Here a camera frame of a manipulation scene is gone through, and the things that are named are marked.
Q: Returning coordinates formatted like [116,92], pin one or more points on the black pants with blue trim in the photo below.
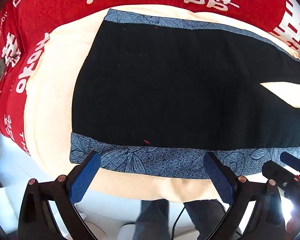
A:
[165,80]

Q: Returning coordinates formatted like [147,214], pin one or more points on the cream fleece blanket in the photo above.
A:
[53,105]

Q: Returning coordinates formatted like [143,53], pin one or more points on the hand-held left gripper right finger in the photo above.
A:
[220,180]

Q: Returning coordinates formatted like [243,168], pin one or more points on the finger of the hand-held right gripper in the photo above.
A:
[291,158]
[277,172]

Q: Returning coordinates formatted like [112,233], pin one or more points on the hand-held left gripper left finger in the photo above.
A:
[84,178]

